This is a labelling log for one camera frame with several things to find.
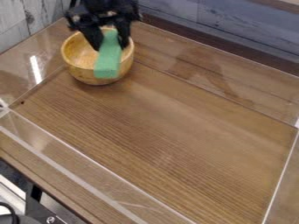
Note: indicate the green rectangular block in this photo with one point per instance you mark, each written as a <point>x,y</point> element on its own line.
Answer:
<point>109,55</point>

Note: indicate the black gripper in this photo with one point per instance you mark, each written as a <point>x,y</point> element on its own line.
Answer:
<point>85,13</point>

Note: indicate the black metal table bracket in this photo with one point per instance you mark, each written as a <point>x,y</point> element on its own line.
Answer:
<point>36,210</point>

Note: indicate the brown wooden bowl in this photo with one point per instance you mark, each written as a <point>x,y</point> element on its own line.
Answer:
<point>80,57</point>

